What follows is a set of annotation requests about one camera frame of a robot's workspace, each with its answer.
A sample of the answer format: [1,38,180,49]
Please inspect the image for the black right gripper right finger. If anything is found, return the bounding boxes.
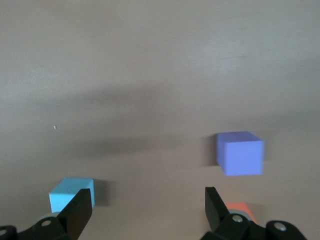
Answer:
[202,186,307,240]

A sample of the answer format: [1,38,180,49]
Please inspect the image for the purple foam block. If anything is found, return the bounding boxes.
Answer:
[215,131,265,177]

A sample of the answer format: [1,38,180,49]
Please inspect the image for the light blue foam block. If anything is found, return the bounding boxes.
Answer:
[48,177,96,214]

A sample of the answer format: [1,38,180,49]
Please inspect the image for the brown table cover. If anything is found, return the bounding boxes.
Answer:
[0,0,320,240]

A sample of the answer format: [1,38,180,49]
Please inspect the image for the orange foam block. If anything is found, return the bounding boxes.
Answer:
[224,202,258,226]

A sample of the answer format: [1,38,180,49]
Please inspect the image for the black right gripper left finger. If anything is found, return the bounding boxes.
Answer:
[0,188,93,240]

